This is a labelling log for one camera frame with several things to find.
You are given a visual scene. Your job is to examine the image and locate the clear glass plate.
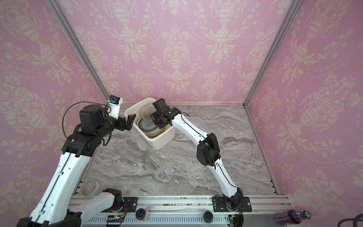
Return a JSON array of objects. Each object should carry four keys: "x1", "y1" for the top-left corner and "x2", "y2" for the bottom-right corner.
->
[{"x1": 139, "y1": 103, "x2": 156, "y2": 123}]

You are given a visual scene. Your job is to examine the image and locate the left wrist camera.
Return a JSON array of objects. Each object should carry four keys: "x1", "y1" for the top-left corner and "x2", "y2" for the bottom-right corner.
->
[{"x1": 108, "y1": 95, "x2": 123, "y2": 119}]

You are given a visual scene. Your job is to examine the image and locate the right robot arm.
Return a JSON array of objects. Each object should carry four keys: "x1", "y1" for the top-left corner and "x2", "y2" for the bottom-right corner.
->
[{"x1": 151, "y1": 98, "x2": 244, "y2": 211}]

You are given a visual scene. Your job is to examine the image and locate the purple plastic bottle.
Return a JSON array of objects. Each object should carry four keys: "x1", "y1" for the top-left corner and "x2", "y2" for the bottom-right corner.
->
[{"x1": 275, "y1": 210, "x2": 312, "y2": 226}]

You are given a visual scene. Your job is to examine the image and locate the yellow white-dotted scalloped plate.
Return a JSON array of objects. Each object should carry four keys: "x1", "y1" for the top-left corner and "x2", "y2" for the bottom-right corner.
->
[{"x1": 147, "y1": 129, "x2": 165, "y2": 139}]

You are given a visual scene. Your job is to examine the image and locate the white plastic bin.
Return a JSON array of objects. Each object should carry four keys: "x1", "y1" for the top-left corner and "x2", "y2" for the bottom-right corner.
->
[{"x1": 124, "y1": 97, "x2": 175, "y2": 150}]

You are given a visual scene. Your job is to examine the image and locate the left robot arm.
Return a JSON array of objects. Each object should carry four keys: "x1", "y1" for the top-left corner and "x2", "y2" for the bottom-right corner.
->
[{"x1": 17, "y1": 102, "x2": 136, "y2": 227}]

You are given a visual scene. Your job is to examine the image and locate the teal patterned small plate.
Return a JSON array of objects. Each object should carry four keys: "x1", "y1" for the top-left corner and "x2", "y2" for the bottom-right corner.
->
[{"x1": 137, "y1": 118, "x2": 160, "y2": 132}]

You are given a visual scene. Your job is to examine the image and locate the tape roll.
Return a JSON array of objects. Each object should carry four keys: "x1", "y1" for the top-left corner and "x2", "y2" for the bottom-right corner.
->
[{"x1": 80, "y1": 179, "x2": 99, "y2": 197}]

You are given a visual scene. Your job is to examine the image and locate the right black knob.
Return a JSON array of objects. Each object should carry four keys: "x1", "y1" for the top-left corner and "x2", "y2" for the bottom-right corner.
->
[{"x1": 202, "y1": 211, "x2": 214, "y2": 224}]

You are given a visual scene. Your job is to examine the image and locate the black knob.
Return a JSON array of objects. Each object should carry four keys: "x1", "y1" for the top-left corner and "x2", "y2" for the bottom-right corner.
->
[
  {"x1": 135, "y1": 208, "x2": 147, "y2": 220},
  {"x1": 202, "y1": 211, "x2": 214, "y2": 224}
]

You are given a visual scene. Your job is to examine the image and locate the left black knob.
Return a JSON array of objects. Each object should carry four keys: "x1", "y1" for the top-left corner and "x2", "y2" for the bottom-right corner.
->
[{"x1": 135, "y1": 208, "x2": 147, "y2": 220}]

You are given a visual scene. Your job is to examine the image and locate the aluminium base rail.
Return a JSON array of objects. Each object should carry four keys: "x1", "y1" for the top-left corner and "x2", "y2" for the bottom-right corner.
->
[{"x1": 82, "y1": 195, "x2": 293, "y2": 227}]

